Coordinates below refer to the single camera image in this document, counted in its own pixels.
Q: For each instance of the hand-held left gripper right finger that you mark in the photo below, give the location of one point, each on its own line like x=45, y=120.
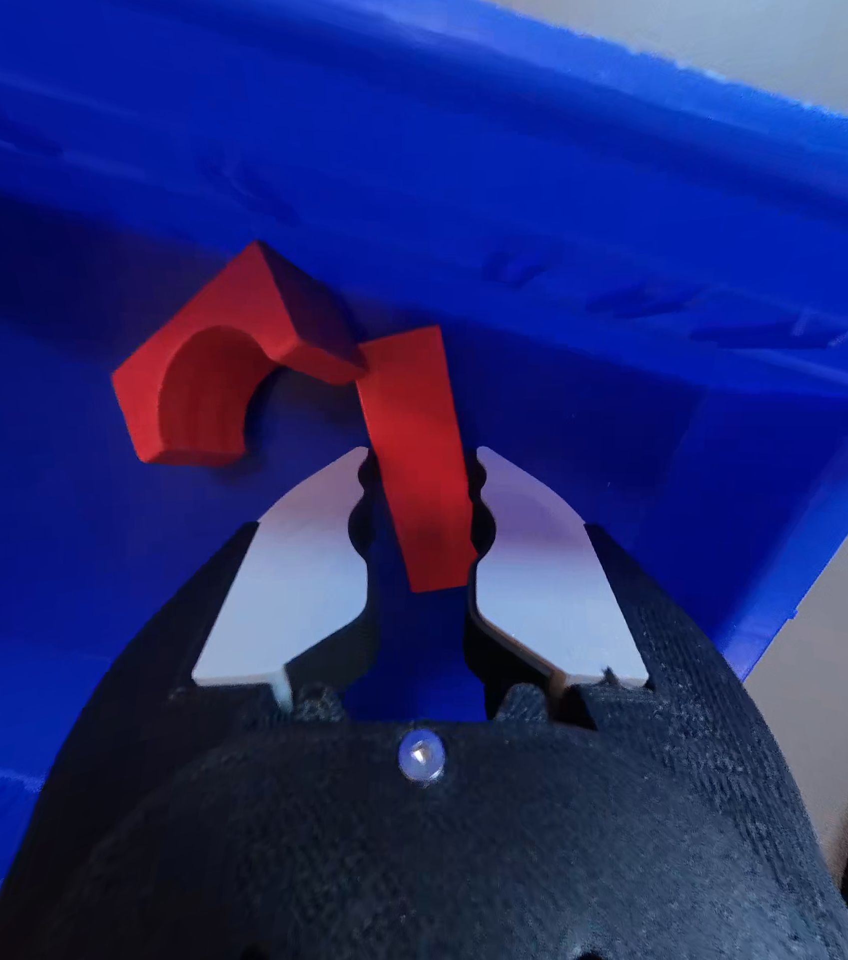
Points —
x=551, y=592

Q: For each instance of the blue plastic bin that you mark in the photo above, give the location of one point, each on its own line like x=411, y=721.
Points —
x=544, y=225

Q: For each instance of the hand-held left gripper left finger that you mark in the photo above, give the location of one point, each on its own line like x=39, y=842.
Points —
x=289, y=592

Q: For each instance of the red wooden pillar block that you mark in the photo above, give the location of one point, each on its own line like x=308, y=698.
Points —
x=416, y=450

